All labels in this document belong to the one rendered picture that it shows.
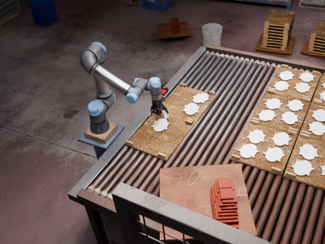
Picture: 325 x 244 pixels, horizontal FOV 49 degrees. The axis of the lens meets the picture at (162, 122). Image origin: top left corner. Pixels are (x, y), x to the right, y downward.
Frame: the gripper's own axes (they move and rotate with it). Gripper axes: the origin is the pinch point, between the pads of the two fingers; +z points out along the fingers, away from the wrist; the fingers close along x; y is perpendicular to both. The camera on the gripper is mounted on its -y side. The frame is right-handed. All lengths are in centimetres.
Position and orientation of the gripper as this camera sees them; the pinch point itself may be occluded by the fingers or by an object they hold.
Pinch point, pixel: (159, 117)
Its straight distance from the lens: 264.9
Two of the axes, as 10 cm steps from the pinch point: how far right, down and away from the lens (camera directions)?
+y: -3.2, 6.3, -7.1
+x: 9.5, 1.5, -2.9
